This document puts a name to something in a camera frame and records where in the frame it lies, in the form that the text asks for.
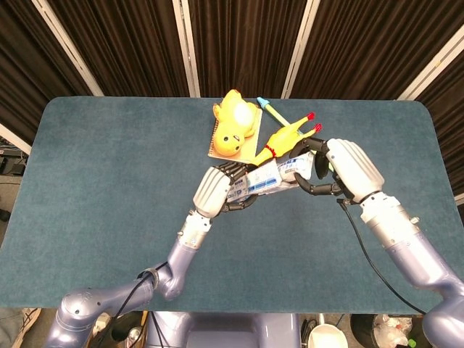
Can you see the lavender robot torso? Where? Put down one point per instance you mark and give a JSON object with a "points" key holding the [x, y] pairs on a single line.
{"points": [[224, 330]]}

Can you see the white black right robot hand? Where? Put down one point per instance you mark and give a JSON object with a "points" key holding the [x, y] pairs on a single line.
{"points": [[355, 170]]}

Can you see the tan spiral notebook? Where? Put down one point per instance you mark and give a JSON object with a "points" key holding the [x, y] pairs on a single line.
{"points": [[250, 148]]}

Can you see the blue green yellow toy stick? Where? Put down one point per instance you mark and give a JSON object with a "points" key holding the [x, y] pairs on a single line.
{"points": [[273, 112]]}

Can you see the blue felt table cover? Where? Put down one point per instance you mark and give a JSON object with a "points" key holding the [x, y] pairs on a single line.
{"points": [[108, 181]]}

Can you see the black trash bin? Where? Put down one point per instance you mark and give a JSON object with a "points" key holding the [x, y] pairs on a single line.
{"points": [[357, 330]]}

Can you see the blue white toothpaste tube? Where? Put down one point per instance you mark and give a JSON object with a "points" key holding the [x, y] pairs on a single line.
{"points": [[297, 165]]}

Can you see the yellow rubber chicken toy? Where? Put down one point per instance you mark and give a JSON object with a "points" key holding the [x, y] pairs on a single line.
{"points": [[281, 139]]}

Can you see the white partition frame post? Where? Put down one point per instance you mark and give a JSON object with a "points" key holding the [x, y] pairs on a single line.
{"points": [[431, 61], [69, 47], [301, 49], [14, 139], [185, 47]]}

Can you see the yellow plush duck toy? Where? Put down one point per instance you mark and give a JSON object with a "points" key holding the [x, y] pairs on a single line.
{"points": [[232, 123]]}

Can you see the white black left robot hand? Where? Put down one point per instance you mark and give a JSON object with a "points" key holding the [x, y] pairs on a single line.
{"points": [[212, 190]]}

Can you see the black bag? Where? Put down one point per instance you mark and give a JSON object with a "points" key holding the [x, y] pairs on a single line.
{"points": [[125, 328]]}

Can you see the dark brown pleated curtain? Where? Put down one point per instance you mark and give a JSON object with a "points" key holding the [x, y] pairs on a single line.
{"points": [[362, 43], [449, 108], [246, 43], [29, 72], [127, 43]]}

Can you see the white round bowl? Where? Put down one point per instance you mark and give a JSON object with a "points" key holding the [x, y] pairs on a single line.
{"points": [[328, 337]]}

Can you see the lavender right robot arm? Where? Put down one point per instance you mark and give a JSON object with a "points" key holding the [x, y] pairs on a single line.
{"points": [[409, 239]]}

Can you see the blue white toothpaste box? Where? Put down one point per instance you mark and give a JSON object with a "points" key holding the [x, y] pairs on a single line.
{"points": [[261, 183]]}

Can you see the lavender left robot arm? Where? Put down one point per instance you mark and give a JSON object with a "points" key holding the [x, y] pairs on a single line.
{"points": [[181, 253]]}

